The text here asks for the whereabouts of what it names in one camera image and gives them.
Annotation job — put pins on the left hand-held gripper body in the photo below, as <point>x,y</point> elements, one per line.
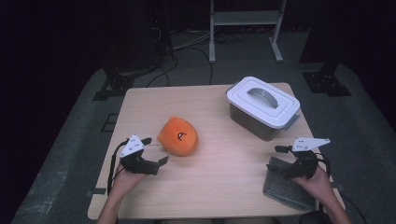
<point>137,163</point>

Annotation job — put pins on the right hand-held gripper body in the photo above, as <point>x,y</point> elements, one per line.
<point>303,165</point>

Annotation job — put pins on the grey fuzzy cloth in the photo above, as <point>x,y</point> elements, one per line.
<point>286,193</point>

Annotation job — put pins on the orange plush toy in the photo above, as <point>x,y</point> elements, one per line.
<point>179,137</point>

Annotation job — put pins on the brown translucent storage box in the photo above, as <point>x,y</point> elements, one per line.
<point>252,124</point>

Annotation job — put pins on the person's left hand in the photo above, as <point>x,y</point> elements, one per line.
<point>126,182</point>

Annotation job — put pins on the person's right hand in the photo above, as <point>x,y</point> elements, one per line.
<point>314,185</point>

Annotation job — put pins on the black tape strip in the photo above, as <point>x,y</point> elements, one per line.
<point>338,187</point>
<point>97,191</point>

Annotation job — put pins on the dark rounded object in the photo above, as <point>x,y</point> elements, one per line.
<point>313,218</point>

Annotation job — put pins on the black stand base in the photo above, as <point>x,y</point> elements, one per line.
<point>120,84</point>
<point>324,82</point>

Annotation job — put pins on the white metal frame stand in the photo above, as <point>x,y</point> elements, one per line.
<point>244,17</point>

